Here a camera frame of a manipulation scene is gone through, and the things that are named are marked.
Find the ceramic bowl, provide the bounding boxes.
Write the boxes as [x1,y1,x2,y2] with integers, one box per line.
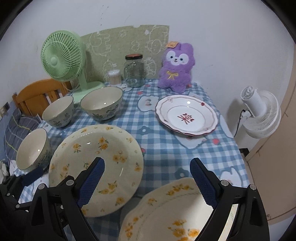
[42,96,75,128]
[16,128,52,172]
[80,86,123,121]

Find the scalloped yellow flower plate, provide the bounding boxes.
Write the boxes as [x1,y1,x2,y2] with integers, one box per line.
[117,177,239,241]

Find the round yellow flower plate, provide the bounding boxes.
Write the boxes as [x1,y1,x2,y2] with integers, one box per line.
[49,125,144,217]

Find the white red trim plate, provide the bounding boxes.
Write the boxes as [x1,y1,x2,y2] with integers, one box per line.
[155,95,218,136]

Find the white crumpled cloth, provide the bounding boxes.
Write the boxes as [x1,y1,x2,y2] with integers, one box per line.
[0,160,10,184]

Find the grey plaid pillow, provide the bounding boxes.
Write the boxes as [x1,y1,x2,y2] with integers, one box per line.
[4,108,41,160]

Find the beige door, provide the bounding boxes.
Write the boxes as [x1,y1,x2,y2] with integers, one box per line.
[245,44,296,227]

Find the wooden bed headboard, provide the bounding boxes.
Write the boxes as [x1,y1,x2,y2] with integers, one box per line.
[12,79,72,116]

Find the white floor fan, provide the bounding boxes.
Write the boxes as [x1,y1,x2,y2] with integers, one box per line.
[240,86,281,139]

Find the blue checkered tablecloth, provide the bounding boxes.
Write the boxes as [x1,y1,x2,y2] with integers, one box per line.
[38,80,249,240]

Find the green desk fan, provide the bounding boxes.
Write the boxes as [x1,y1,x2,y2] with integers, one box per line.
[41,30,105,102]

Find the cotton swab container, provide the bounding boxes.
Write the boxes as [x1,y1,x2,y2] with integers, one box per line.
[107,69,122,85]

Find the green cartoon board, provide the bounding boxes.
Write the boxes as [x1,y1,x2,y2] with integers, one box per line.
[81,25,170,82]

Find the glass jar black lid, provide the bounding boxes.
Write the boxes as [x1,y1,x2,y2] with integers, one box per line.
[123,53,146,88]

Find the purple plush bunny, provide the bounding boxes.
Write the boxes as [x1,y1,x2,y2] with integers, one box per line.
[158,41,195,93]

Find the wall power outlet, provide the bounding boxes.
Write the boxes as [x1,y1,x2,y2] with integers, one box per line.
[1,102,10,114]

